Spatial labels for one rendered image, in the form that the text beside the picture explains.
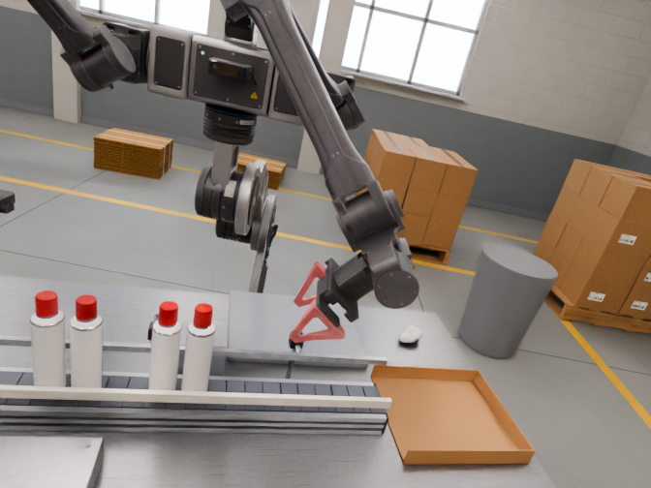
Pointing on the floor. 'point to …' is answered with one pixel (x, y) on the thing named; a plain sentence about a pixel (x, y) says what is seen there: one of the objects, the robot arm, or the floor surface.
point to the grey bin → (504, 299)
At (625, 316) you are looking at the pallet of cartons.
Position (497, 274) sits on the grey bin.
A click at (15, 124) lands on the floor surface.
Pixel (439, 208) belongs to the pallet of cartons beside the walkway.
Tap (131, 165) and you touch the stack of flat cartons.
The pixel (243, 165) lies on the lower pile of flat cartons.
